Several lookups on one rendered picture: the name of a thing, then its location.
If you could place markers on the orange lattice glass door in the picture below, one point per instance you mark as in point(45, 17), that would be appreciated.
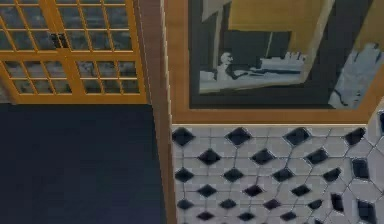
point(68, 55)

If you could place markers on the dark framed wall picture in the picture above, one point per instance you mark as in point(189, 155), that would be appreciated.
point(253, 66)

